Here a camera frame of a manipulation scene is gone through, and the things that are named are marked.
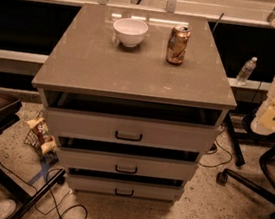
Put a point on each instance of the grey drawer cabinet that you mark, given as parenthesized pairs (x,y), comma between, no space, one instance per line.
(87,71)

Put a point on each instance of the golden soda can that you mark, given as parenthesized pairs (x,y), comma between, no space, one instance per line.
(176,47)

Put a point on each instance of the clear plastic water bottle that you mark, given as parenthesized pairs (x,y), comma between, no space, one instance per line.
(245,72)

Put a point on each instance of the drawer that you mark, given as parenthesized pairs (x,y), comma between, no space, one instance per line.
(126,189)
(113,163)
(125,130)

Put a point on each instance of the small wire basket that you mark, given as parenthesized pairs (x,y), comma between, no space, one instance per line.
(31,140)

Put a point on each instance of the white bowl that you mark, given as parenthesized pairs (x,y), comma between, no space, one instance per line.
(129,32)

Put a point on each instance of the snack chip bag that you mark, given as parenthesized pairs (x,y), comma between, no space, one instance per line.
(45,139)

